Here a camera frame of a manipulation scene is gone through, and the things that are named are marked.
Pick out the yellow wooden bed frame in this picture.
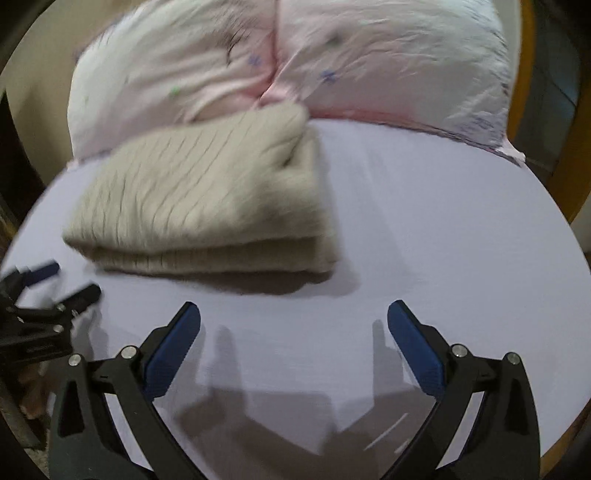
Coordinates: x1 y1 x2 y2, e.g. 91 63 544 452
505 0 591 224

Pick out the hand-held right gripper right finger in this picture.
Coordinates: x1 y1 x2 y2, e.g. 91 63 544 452
382 299 542 480

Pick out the person's left hand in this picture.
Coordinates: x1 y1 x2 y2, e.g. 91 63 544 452
17 361 52 420

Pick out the beige knit sweater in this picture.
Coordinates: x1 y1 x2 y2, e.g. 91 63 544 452
62 102 343 285

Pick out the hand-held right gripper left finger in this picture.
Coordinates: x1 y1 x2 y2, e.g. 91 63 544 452
48 301 205 480

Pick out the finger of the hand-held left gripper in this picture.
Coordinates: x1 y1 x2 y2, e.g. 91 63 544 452
8 261 61 291
50 283 103 320

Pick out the pink floral pillow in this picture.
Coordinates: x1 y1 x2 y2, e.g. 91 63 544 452
67 0 279 161
257 0 528 168

